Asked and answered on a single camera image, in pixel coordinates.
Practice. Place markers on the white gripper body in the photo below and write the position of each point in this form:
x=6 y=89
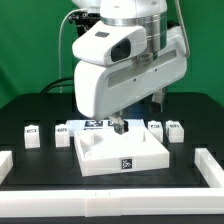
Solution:
x=102 y=91

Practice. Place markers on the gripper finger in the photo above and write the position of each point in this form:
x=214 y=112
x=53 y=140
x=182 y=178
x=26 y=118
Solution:
x=156 y=103
x=120 y=125

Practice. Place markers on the white square tabletop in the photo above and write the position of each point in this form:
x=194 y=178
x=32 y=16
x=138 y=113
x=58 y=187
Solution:
x=103 y=151

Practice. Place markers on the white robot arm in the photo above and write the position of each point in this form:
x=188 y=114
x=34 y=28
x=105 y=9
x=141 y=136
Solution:
x=152 y=16

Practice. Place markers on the white U-shaped obstacle fence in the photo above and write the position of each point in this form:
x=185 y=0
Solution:
x=122 y=202

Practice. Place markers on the white fiducial marker base plate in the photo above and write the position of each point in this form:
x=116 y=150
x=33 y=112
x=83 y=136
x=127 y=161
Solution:
x=80 y=125

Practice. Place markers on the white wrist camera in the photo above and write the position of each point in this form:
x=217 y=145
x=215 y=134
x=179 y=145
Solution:
x=106 y=45

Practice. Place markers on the black camera on stand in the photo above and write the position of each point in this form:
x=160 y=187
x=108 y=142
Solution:
x=81 y=21

